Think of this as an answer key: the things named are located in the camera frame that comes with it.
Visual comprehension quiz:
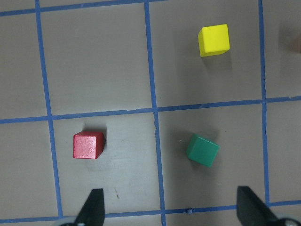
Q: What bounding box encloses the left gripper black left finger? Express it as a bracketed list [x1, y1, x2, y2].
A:
[74, 188, 104, 226]

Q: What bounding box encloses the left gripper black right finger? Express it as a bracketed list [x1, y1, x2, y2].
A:
[236, 186, 279, 226]

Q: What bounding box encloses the red wooden block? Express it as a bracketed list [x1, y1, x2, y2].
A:
[73, 131, 105, 159]

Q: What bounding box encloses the green wooden block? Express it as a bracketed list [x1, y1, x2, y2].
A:
[186, 134, 220, 167]

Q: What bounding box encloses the yellow wooden block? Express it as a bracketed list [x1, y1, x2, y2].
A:
[198, 24, 230, 57]

